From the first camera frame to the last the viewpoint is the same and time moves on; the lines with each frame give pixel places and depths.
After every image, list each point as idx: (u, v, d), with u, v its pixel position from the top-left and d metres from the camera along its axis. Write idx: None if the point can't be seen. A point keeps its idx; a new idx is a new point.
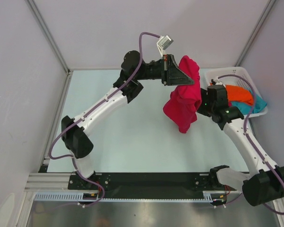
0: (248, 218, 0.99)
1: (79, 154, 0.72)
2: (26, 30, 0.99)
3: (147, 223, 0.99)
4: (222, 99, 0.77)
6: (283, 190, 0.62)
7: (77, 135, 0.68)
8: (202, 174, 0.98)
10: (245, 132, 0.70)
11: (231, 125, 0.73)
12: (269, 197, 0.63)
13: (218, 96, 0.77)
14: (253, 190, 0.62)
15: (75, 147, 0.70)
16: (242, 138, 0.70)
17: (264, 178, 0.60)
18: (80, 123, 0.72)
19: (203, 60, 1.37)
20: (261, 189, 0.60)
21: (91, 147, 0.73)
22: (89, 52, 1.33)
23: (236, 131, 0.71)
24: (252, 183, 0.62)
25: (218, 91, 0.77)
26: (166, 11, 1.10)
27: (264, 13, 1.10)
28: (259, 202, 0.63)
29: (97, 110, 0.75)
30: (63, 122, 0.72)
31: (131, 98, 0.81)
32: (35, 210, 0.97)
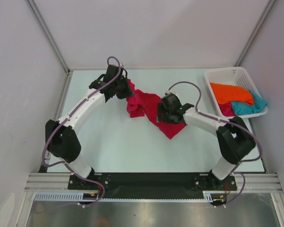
0: (247, 218, 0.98)
1: (68, 156, 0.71)
2: (26, 30, 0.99)
3: (147, 223, 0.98)
4: (174, 102, 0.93)
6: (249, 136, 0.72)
7: (66, 135, 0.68)
8: (202, 174, 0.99)
10: (197, 111, 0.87)
11: (187, 114, 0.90)
12: (244, 149, 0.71)
13: (170, 101, 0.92)
14: (226, 147, 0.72)
15: (64, 147, 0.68)
16: (198, 117, 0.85)
17: (225, 130, 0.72)
18: (66, 123, 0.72)
19: (202, 61, 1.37)
20: (229, 142, 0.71)
21: (79, 148, 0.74)
22: (89, 52, 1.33)
23: (192, 115, 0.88)
24: (222, 143, 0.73)
25: (168, 98, 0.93)
26: (165, 11, 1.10)
27: (264, 13, 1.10)
28: (238, 156, 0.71)
29: (82, 109, 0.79)
30: (48, 126, 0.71)
31: (107, 97, 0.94)
32: (35, 210, 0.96)
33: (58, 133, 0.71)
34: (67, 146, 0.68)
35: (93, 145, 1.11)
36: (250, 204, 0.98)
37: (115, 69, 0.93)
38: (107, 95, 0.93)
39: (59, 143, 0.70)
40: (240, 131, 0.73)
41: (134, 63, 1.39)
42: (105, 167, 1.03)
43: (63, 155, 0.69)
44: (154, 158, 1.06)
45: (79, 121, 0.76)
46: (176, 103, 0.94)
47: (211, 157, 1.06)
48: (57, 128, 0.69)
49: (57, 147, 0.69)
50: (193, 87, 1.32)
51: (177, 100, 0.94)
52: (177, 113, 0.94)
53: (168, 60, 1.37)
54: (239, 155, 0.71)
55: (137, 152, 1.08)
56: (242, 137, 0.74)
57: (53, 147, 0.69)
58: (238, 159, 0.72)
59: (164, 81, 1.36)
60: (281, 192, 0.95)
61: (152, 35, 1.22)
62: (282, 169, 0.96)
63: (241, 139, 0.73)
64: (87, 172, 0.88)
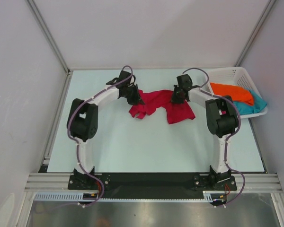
0: (247, 218, 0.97)
1: (87, 134, 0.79)
2: (26, 31, 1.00)
3: (147, 223, 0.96)
4: (186, 82, 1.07)
6: (234, 113, 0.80)
7: (90, 110, 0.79)
8: (202, 174, 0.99)
10: (199, 89, 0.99)
11: (190, 91, 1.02)
12: (227, 124, 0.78)
13: (182, 79, 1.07)
14: (210, 116, 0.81)
15: (87, 123, 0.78)
16: (199, 93, 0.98)
17: (213, 102, 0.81)
18: (90, 101, 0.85)
19: (202, 61, 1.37)
20: (214, 111, 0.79)
21: (96, 129, 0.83)
22: (89, 52, 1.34)
23: (194, 92, 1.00)
24: (208, 111, 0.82)
25: (181, 76, 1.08)
26: (165, 11, 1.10)
27: (263, 13, 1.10)
28: (218, 127, 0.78)
29: (102, 96, 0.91)
30: (73, 103, 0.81)
31: (120, 95, 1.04)
32: (34, 210, 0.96)
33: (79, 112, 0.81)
34: (89, 123, 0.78)
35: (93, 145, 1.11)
36: (250, 204, 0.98)
37: (126, 73, 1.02)
38: (120, 93, 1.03)
39: (81, 121, 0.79)
40: (227, 108, 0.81)
41: (134, 63, 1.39)
42: (105, 167, 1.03)
43: (83, 130, 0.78)
44: (154, 157, 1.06)
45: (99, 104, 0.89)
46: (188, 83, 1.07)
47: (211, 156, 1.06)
48: (80, 105, 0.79)
49: (79, 123, 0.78)
50: None
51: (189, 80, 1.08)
52: (184, 90, 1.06)
53: (169, 60, 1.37)
54: (219, 126, 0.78)
55: (137, 152, 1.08)
56: (227, 114, 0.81)
57: (75, 123, 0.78)
58: (218, 131, 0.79)
59: (164, 81, 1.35)
60: (281, 192, 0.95)
61: (152, 35, 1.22)
62: (282, 169, 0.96)
63: (226, 115, 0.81)
64: (91, 168, 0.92)
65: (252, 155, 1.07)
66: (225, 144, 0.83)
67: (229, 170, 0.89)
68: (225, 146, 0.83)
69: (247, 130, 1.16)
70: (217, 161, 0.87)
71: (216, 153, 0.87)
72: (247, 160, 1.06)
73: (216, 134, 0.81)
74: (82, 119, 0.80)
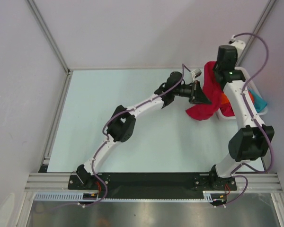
0: (247, 217, 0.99)
1: (121, 137, 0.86)
2: (26, 31, 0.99)
3: (147, 223, 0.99)
4: (229, 59, 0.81)
6: (265, 149, 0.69)
7: (128, 120, 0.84)
8: (202, 174, 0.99)
10: (242, 92, 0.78)
11: (230, 85, 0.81)
12: (252, 155, 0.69)
13: (226, 55, 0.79)
14: (237, 142, 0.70)
15: (123, 129, 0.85)
16: (238, 99, 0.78)
17: (249, 131, 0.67)
18: (131, 111, 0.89)
19: (202, 60, 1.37)
20: (245, 143, 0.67)
21: (130, 135, 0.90)
22: (89, 52, 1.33)
23: (234, 91, 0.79)
24: (237, 137, 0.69)
25: (227, 52, 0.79)
26: (165, 11, 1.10)
27: (264, 13, 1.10)
28: (240, 156, 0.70)
29: (146, 106, 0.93)
30: (117, 109, 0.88)
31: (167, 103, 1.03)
32: (34, 210, 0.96)
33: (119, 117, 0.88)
34: (125, 130, 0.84)
35: (93, 145, 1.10)
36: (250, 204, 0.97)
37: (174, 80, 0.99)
38: (167, 101, 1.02)
39: (119, 125, 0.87)
40: (261, 141, 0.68)
41: (134, 63, 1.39)
42: (105, 167, 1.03)
43: (118, 133, 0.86)
44: (154, 157, 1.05)
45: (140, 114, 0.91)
46: (231, 61, 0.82)
47: (211, 156, 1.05)
48: (122, 112, 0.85)
49: (117, 126, 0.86)
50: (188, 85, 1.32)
51: (234, 59, 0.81)
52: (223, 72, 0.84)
53: (169, 60, 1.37)
54: (242, 157, 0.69)
55: (137, 152, 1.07)
56: (258, 144, 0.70)
57: (113, 125, 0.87)
58: (239, 158, 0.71)
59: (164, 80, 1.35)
60: (281, 192, 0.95)
61: (152, 35, 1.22)
62: (282, 169, 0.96)
63: (255, 144, 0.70)
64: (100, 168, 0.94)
65: None
66: (237, 164, 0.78)
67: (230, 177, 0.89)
68: (236, 166, 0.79)
69: None
70: (224, 169, 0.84)
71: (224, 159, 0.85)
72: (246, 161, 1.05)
73: (235, 158, 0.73)
74: (121, 124, 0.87)
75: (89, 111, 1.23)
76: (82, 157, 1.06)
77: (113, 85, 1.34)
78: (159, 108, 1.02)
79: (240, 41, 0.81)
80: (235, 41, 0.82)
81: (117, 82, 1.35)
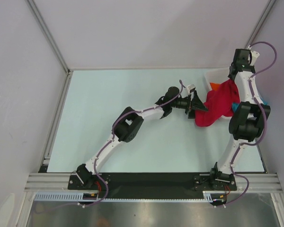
0: (248, 218, 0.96)
1: (126, 137, 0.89)
2: (26, 32, 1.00)
3: (147, 223, 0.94)
4: (244, 58, 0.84)
6: (261, 127, 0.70)
7: (136, 120, 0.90)
8: (202, 174, 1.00)
10: (250, 78, 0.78)
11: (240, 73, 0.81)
12: (248, 132, 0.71)
13: (241, 53, 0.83)
14: (235, 116, 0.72)
15: (130, 129, 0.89)
16: (245, 83, 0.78)
17: (247, 106, 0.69)
18: (138, 113, 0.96)
19: (202, 61, 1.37)
20: (242, 116, 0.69)
21: (134, 136, 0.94)
22: (89, 53, 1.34)
23: (242, 78, 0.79)
24: (235, 111, 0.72)
25: (242, 50, 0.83)
26: (165, 12, 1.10)
27: (264, 14, 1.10)
28: (236, 131, 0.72)
29: (151, 111, 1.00)
30: (125, 109, 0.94)
31: (167, 114, 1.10)
32: (34, 210, 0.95)
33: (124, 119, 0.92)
34: (131, 129, 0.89)
35: (93, 145, 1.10)
36: (250, 204, 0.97)
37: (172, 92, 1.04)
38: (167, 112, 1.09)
39: (125, 125, 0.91)
40: (258, 119, 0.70)
41: (134, 63, 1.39)
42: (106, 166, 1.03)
43: (123, 133, 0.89)
44: (154, 157, 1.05)
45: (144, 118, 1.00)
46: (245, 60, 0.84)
47: (211, 156, 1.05)
48: (129, 113, 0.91)
49: (123, 126, 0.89)
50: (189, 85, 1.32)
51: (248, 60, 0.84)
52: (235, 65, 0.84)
53: (169, 60, 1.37)
54: (238, 131, 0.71)
55: (137, 152, 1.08)
56: (255, 122, 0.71)
57: (119, 125, 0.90)
58: (235, 133, 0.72)
59: (165, 80, 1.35)
60: (281, 192, 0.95)
61: (152, 35, 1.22)
62: (282, 169, 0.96)
63: (252, 121, 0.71)
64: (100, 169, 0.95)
65: (252, 155, 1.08)
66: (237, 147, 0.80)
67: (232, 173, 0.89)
68: (237, 149, 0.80)
69: None
70: (224, 161, 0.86)
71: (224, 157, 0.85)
72: (246, 158, 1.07)
73: (231, 133, 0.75)
74: (127, 125, 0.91)
75: (89, 111, 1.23)
76: (83, 157, 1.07)
77: (113, 85, 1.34)
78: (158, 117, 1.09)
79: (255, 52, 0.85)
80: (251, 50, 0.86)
81: (117, 82, 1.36)
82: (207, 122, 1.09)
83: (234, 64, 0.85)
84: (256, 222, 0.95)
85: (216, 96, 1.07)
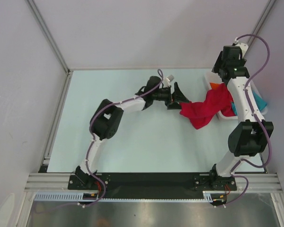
0: (248, 218, 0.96)
1: (106, 134, 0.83)
2: (26, 32, 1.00)
3: (147, 223, 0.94)
4: (234, 57, 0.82)
6: (264, 143, 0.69)
7: (116, 113, 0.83)
8: (203, 174, 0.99)
10: (245, 88, 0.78)
11: (234, 80, 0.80)
12: (251, 150, 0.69)
13: (231, 53, 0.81)
14: (236, 135, 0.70)
15: (109, 123, 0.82)
16: (242, 93, 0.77)
17: (248, 125, 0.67)
18: (118, 105, 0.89)
19: (202, 61, 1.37)
20: (243, 136, 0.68)
21: (115, 132, 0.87)
22: (89, 53, 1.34)
23: (237, 87, 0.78)
24: (236, 130, 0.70)
25: (231, 49, 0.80)
26: (165, 12, 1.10)
27: (264, 13, 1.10)
28: (239, 150, 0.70)
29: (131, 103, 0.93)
30: (103, 103, 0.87)
31: (146, 107, 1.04)
32: (34, 210, 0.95)
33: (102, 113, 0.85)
34: (111, 125, 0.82)
35: None
36: (251, 204, 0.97)
37: (153, 83, 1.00)
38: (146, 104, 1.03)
39: (104, 120, 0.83)
40: (260, 136, 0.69)
41: (134, 63, 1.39)
42: (105, 166, 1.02)
43: (103, 129, 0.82)
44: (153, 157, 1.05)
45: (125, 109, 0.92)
46: (236, 59, 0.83)
47: (211, 156, 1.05)
48: (107, 107, 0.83)
49: (102, 122, 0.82)
50: (189, 85, 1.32)
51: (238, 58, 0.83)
52: (227, 69, 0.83)
53: (169, 60, 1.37)
54: (240, 150, 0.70)
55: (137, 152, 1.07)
56: (257, 138, 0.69)
57: (98, 120, 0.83)
58: (238, 152, 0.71)
59: None
60: (281, 192, 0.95)
61: (152, 35, 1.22)
62: (282, 169, 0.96)
63: (255, 138, 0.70)
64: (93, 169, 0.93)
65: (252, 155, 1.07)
66: (237, 161, 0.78)
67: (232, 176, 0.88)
68: (237, 162, 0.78)
69: None
70: (224, 167, 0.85)
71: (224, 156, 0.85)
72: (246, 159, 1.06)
73: (233, 152, 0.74)
74: (106, 120, 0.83)
75: (88, 111, 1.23)
76: (82, 157, 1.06)
77: (113, 84, 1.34)
78: (138, 109, 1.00)
79: (243, 43, 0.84)
80: (238, 44, 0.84)
81: (117, 82, 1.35)
82: (204, 116, 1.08)
83: (226, 67, 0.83)
84: (256, 222, 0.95)
85: (213, 93, 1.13)
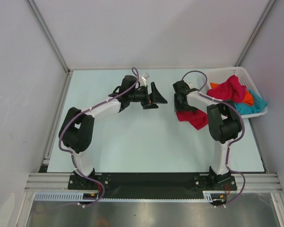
0: (248, 218, 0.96)
1: (80, 145, 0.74)
2: (26, 32, 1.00)
3: (147, 223, 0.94)
4: (183, 87, 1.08)
6: (237, 119, 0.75)
7: (85, 122, 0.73)
8: (202, 174, 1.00)
10: (198, 92, 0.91)
11: (190, 94, 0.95)
12: (232, 129, 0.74)
13: (179, 85, 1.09)
14: (213, 122, 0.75)
15: (79, 135, 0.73)
16: (198, 97, 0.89)
17: (214, 107, 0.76)
18: (87, 112, 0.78)
19: (202, 60, 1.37)
20: (216, 117, 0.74)
21: (89, 142, 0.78)
22: (89, 52, 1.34)
23: (193, 96, 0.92)
24: (210, 118, 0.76)
25: (178, 83, 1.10)
26: (166, 12, 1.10)
27: (264, 14, 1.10)
28: (222, 134, 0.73)
29: (102, 107, 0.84)
30: (70, 112, 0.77)
31: (123, 109, 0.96)
32: (34, 210, 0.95)
33: (73, 123, 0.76)
34: (82, 135, 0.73)
35: (92, 144, 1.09)
36: (251, 204, 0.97)
37: (129, 83, 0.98)
38: (122, 107, 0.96)
39: (74, 132, 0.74)
40: (230, 114, 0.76)
41: (134, 63, 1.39)
42: (105, 166, 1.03)
43: (74, 142, 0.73)
44: (153, 157, 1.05)
45: (97, 116, 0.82)
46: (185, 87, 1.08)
47: (211, 156, 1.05)
48: (76, 116, 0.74)
49: (72, 133, 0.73)
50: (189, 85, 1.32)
51: (187, 87, 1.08)
52: (181, 93, 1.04)
53: (169, 60, 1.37)
54: (223, 133, 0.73)
55: (137, 150, 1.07)
56: (230, 119, 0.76)
57: (67, 133, 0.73)
58: (222, 137, 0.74)
59: (165, 80, 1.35)
60: (281, 192, 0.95)
61: (152, 35, 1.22)
62: (282, 169, 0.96)
63: (228, 119, 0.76)
64: (89, 171, 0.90)
65: (252, 155, 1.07)
66: (226, 148, 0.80)
67: (229, 172, 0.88)
68: (226, 151, 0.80)
69: (247, 130, 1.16)
70: (218, 163, 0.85)
71: (217, 155, 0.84)
72: (246, 159, 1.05)
73: (219, 140, 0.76)
74: (76, 130, 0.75)
75: None
76: None
77: (113, 85, 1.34)
78: (115, 111, 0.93)
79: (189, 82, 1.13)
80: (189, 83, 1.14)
81: (117, 82, 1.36)
82: (199, 114, 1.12)
83: (180, 94, 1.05)
84: (256, 221, 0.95)
85: (213, 93, 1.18)
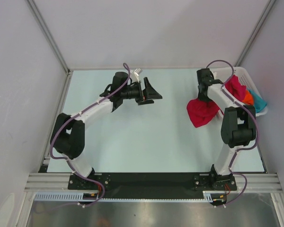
0: (248, 218, 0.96)
1: (74, 152, 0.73)
2: (26, 33, 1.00)
3: (147, 223, 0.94)
4: (207, 76, 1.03)
6: (253, 127, 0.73)
7: (76, 127, 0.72)
8: (202, 174, 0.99)
10: (221, 88, 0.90)
11: (211, 87, 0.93)
12: (244, 136, 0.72)
13: (203, 73, 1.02)
14: (226, 125, 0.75)
15: (70, 141, 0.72)
16: (219, 93, 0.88)
17: (233, 110, 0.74)
18: (77, 117, 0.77)
19: (202, 60, 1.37)
20: (231, 121, 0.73)
21: (83, 147, 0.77)
22: (89, 52, 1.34)
23: (215, 90, 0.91)
24: (225, 120, 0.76)
25: (202, 71, 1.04)
26: (165, 12, 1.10)
27: (264, 14, 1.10)
28: (233, 137, 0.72)
29: (92, 110, 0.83)
30: (58, 118, 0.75)
31: (115, 108, 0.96)
32: (34, 210, 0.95)
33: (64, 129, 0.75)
34: (74, 140, 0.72)
35: (92, 144, 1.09)
36: (251, 204, 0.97)
37: (120, 80, 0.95)
38: (115, 106, 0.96)
39: (66, 138, 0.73)
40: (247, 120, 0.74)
41: (134, 62, 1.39)
42: (105, 166, 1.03)
43: (67, 149, 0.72)
44: (153, 157, 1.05)
45: (88, 119, 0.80)
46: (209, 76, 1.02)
47: (211, 156, 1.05)
48: (66, 123, 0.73)
49: (63, 140, 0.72)
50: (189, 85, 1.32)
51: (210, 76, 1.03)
52: (202, 82, 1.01)
53: (169, 60, 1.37)
54: (234, 137, 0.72)
55: (137, 151, 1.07)
56: (246, 126, 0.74)
57: (59, 140, 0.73)
58: (232, 141, 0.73)
59: (165, 80, 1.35)
60: (281, 192, 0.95)
61: (152, 35, 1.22)
62: (282, 169, 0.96)
63: (244, 126, 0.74)
64: (88, 172, 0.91)
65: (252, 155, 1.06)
66: (234, 153, 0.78)
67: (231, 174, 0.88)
68: (233, 155, 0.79)
69: None
70: (222, 164, 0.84)
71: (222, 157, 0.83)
72: (246, 159, 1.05)
73: (229, 144, 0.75)
74: (68, 136, 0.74)
75: None
76: None
77: None
78: (107, 110, 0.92)
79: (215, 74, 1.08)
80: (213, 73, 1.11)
81: None
82: (201, 112, 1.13)
83: (202, 82, 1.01)
84: (256, 221, 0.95)
85: None
